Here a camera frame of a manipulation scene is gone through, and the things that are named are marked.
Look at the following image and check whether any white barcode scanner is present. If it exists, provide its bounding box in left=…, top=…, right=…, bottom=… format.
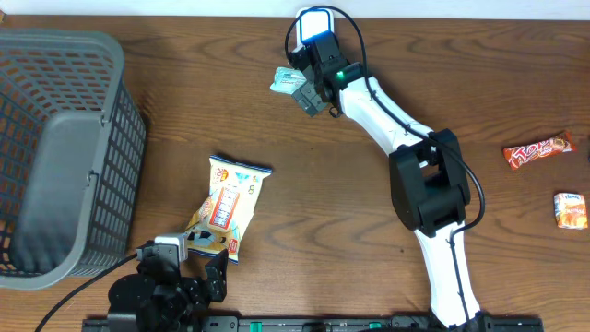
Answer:
left=296, top=7, right=335, bottom=48

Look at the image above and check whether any grey plastic shopping basket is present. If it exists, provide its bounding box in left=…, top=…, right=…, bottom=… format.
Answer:
left=1, top=28, right=147, bottom=291

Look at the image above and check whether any pale green wipes pack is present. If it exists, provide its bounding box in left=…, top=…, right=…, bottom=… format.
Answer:
left=270, top=67, right=307, bottom=95

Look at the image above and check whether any small orange juice carton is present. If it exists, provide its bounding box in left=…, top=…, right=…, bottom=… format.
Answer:
left=554, top=193, right=588, bottom=230

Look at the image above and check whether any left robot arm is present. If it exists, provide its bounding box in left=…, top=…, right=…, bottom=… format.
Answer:
left=107, top=243, right=229, bottom=332

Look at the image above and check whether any red brown snack packet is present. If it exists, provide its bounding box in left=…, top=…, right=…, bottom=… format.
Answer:
left=502, top=131, right=577, bottom=170

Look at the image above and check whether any yellow snack bag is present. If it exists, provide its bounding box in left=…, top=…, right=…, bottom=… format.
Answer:
left=184, top=155, right=272, bottom=264

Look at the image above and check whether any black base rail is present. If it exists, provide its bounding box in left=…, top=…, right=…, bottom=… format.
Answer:
left=81, top=314, right=545, bottom=332

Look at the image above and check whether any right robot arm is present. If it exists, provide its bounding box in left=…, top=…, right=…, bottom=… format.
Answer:
left=287, top=31, right=480, bottom=329

